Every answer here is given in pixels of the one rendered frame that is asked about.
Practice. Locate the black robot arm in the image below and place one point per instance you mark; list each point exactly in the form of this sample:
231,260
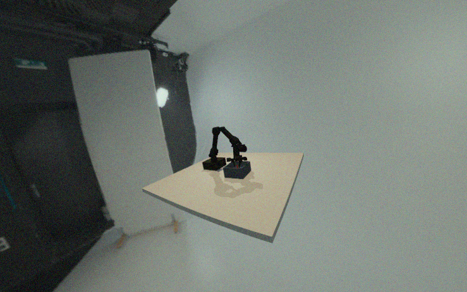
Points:
236,144

